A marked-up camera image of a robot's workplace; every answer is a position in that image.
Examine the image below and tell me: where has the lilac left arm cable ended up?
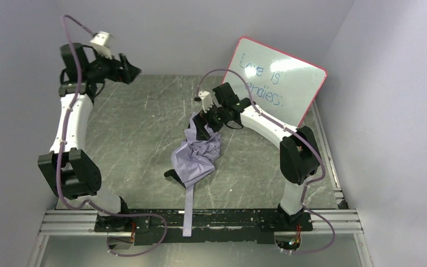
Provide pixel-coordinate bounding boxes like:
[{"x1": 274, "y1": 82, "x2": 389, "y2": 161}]
[{"x1": 55, "y1": 14, "x2": 168, "y2": 258}]

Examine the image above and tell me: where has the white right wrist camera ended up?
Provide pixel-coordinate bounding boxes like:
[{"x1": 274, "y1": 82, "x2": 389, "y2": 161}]
[{"x1": 194, "y1": 91, "x2": 215, "y2": 113}]

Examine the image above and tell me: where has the lilac and black folding umbrella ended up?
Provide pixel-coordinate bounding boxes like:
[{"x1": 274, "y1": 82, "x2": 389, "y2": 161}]
[{"x1": 164, "y1": 112, "x2": 221, "y2": 237}]

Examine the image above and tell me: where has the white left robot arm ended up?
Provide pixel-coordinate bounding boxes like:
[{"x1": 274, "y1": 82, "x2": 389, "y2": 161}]
[{"x1": 37, "y1": 43, "x2": 141, "y2": 217}]

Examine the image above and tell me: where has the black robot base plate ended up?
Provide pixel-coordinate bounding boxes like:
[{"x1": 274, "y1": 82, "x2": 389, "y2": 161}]
[{"x1": 93, "y1": 209, "x2": 313, "y2": 246}]

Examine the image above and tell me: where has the red framed whiteboard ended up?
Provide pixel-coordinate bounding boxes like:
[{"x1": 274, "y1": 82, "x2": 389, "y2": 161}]
[{"x1": 224, "y1": 37, "x2": 327, "y2": 126}]

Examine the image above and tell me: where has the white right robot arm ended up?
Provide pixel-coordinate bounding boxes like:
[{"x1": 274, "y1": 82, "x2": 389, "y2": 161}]
[{"x1": 164, "y1": 82, "x2": 321, "y2": 221}]

